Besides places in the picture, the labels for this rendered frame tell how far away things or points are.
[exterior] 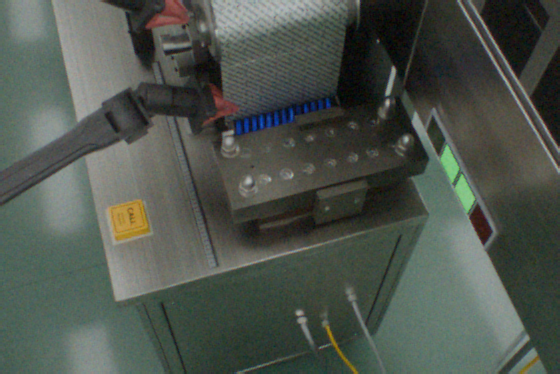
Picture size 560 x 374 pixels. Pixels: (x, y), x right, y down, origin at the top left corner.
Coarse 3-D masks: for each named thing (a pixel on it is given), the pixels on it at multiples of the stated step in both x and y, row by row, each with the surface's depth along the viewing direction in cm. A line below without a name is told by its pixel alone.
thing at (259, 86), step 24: (312, 48) 130; (336, 48) 133; (240, 72) 130; (264, 72) 132; (288, 72) 134; (312, 72) 137; (336, 72) 139; (240, 96) 136; (264, 96) 139; (288, 96) 141; (312, 96) 144
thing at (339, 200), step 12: (360, 180) 137; (324, 192) 136; (336, 192) 136; (348, 192) 136; (360, 192) 138; (324, 204) 137; (336, 204) 139; (348, 204) 141; (360, 204) 142; (324, 216) 142; (336, 216) 144
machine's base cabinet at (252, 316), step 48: (384, 240) 153; (192, 288) 142; (240, 288) 151; (288, 288) 160; (336, 288) 170; (384, 288) 181; (192, 336) 168; (240, 336) 179; (288, 336) 192; (336, 336) 206
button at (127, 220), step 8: (136, 200) 145; (112, 208) 143; (120, 208) 144; (128, 208) 144; (136, 208) 144; (112, 216) 143; (120, 216) 143; (128, 216) 143; (136, 216) 143; (144, 216) 143; (112, 224) 142; (120, 224) 142; (128, 224) 142; (136, 224) 142; (144, 224) 142; (112, 232) 141; (120, 232) 141; (128, 232) 141; (136, 232) 142; (144, 232) 143
